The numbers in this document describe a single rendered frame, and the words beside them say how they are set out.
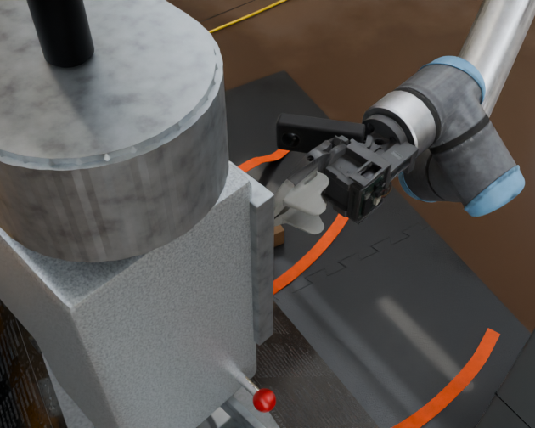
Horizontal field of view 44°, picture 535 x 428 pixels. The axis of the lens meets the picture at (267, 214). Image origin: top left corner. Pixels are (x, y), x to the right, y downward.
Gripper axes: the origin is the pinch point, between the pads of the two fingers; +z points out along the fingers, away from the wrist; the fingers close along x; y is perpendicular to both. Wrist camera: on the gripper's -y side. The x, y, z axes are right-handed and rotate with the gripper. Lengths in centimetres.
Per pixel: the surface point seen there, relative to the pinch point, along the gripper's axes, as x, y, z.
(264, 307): 10.7, 4.0, 4.7
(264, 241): -2.6, 4.1, 4.6
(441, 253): 145, -24, -121
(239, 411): 30.5, 4.8, 10.6
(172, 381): 12.2, 2.8, 18.7
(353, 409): 81, 6, -22
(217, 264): -3.1, 2.9, 10.5
